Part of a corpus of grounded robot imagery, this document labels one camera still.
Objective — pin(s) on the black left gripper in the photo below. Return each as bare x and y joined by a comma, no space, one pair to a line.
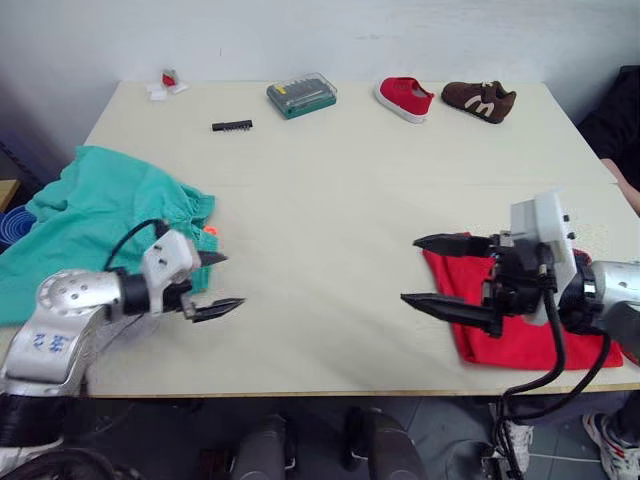
177,295

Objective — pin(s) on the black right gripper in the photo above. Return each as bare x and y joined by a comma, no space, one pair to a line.
520,280

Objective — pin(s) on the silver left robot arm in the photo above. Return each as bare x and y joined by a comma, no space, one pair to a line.
55,320

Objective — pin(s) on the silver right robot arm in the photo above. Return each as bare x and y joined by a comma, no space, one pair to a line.
617,290

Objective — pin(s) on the person bare forearm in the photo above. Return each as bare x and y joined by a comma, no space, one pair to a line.
625,185

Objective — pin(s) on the red shorts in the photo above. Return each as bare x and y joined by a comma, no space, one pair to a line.
520,345

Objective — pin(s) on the green t-shirt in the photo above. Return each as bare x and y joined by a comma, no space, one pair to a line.
100,200

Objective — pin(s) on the small orange item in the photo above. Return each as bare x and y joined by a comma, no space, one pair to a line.
211,230

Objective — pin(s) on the black toothed bit holder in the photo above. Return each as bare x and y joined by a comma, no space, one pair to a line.
232,125

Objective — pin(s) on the dark rounded shape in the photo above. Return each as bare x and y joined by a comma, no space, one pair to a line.
267,450
385,445

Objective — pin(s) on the brown suede shoe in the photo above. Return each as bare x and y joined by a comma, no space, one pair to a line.
477,100

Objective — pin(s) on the red canvas shoe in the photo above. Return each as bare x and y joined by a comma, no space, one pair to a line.
402,97

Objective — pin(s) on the blue ribbed plastic object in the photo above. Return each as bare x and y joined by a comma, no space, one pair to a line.
15,230

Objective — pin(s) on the green screwdriver bit case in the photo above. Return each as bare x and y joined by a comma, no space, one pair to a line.
301,95

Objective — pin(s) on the small red packet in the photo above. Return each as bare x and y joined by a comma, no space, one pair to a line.
169,77

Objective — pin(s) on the wooden board edge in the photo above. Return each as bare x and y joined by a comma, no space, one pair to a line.
7,192

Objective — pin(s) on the person black clothing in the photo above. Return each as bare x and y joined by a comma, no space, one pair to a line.
617,120

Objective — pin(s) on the white sneaker with red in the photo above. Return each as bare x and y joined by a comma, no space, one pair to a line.
612,445

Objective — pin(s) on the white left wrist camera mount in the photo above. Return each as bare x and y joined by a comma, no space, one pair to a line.
167,255

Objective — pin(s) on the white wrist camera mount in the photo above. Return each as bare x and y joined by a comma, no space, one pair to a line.
167,255
547,220

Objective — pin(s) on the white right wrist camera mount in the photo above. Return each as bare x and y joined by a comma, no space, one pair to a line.
547,220

